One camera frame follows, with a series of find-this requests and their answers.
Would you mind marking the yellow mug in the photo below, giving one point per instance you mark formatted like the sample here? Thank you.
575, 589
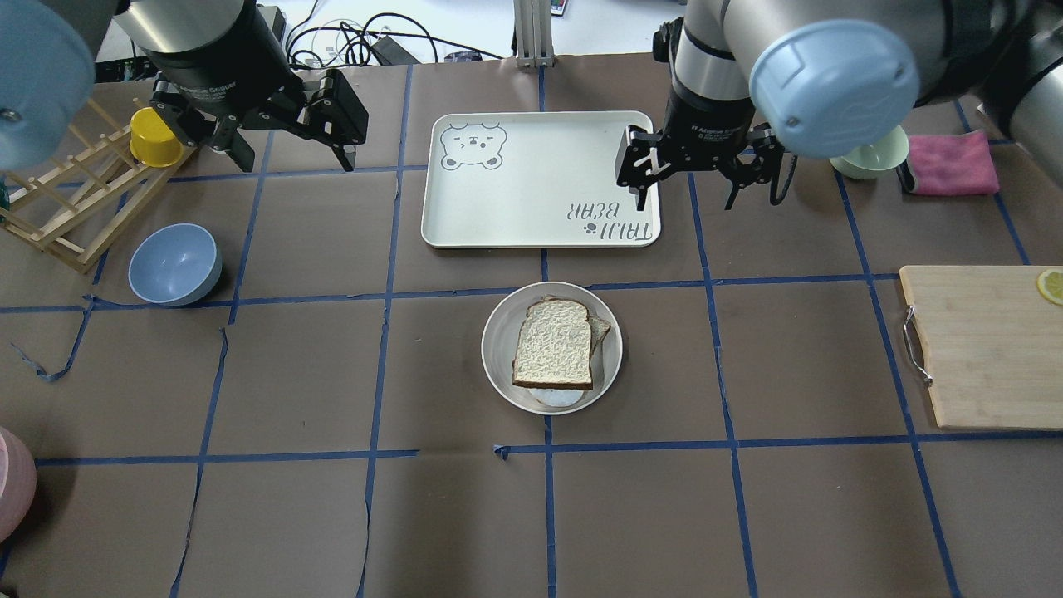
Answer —
151, 140

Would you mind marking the white round plate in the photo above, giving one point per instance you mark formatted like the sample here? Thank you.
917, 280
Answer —
499, 343

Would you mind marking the fried egg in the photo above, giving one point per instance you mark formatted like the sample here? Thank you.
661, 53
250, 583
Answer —
557, 398

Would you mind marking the pink cloth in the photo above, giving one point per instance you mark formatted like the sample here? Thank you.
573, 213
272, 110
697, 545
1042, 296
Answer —
949, 166

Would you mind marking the aluminium frame post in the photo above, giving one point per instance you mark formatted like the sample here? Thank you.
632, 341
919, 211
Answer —
534, 34

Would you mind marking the white bear tray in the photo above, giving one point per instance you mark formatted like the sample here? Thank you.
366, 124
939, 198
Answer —
533, 180

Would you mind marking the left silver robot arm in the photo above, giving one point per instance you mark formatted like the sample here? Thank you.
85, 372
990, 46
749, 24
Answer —
48, 51

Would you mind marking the half lemon slice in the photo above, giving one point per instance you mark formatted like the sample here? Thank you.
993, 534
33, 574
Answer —
1049, 284

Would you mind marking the bread slice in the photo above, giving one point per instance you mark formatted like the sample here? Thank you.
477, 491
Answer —
599, 329
553, 347

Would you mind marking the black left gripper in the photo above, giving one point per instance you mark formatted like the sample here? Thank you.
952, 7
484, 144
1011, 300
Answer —
222, 85

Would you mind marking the blue bowl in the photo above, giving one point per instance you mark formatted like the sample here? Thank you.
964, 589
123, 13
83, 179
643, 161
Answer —
176, 265

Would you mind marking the pink bowl with ice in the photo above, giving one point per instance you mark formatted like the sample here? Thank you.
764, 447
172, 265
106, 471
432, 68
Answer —
18, 482

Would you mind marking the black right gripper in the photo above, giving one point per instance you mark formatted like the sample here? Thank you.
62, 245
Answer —
704, 124

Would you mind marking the green bowl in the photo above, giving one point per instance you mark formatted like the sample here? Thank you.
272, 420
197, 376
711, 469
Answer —
874, 161

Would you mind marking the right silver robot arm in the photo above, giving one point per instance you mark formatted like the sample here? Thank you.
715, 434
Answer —
753, 79

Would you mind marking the bread slice on plate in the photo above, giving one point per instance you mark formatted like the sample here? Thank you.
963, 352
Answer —
599, 329

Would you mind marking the wooden cutting board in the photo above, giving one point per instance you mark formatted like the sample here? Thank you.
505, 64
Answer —
990, 345

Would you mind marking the wooden mug rack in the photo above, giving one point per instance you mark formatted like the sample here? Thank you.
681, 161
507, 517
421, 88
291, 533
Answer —
77, 211

